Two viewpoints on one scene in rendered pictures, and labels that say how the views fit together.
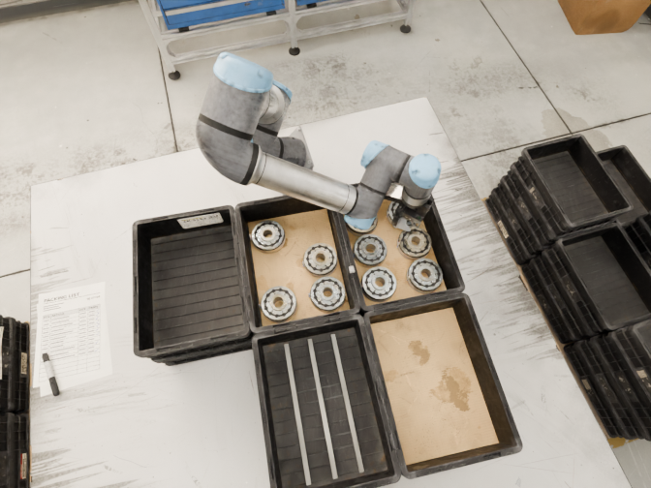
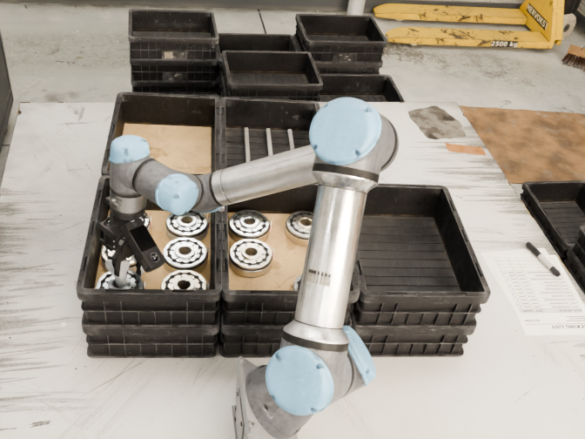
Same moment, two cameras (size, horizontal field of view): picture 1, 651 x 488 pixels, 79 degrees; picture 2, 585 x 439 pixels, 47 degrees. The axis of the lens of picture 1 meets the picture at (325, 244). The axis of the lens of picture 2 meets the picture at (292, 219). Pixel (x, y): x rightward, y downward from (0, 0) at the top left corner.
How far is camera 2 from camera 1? 160 cm
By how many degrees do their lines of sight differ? 73
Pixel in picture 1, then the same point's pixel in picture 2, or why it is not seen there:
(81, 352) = (520, 273)
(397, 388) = (198, 161)
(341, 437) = (258, 147)
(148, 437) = not seen: hidden behind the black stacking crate
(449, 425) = (161, 137)
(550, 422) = (53, 156)
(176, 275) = (426, 277)
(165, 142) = not seen: outside the picture
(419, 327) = not seen: hidden behind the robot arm
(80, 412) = (499, 231)
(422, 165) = (134, 143)
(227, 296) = (364, 249)
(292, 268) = (286, 261)
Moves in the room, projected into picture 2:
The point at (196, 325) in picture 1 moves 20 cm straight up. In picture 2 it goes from (395, 232) to (412, 172)
